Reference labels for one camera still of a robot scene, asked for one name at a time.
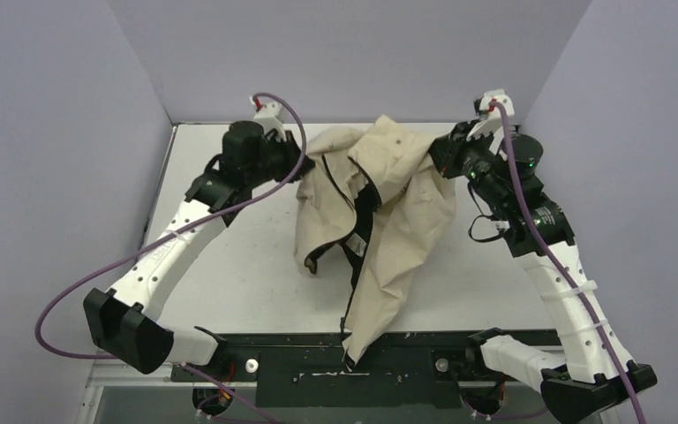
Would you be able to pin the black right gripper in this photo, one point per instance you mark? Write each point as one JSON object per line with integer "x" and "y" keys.
{"x": 449, "y": 155}

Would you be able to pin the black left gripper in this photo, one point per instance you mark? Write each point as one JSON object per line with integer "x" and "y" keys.
{"x": 288, "y": 148}

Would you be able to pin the beige zip jacket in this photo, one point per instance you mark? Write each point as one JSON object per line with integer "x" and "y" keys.
{"x": 377, "y": 195}

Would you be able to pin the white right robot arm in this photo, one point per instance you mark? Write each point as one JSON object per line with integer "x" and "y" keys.
{"x": 595, "y": 372}

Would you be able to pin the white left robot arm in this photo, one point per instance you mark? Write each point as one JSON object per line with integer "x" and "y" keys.
{"x": 123, "y": 320}

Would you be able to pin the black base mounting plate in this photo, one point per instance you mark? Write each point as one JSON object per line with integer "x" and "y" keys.
{"x": 308, "y": 370}

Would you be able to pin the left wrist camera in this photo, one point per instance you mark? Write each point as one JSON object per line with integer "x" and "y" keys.
{"x": 269, "y": 115}

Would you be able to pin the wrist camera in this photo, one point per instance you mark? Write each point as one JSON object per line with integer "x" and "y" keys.
{"x": 269, "y": 115}
{"x": 489, "y": 117}

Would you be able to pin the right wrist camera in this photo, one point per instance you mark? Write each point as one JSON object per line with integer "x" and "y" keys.
{"x": 489, "y": 117}

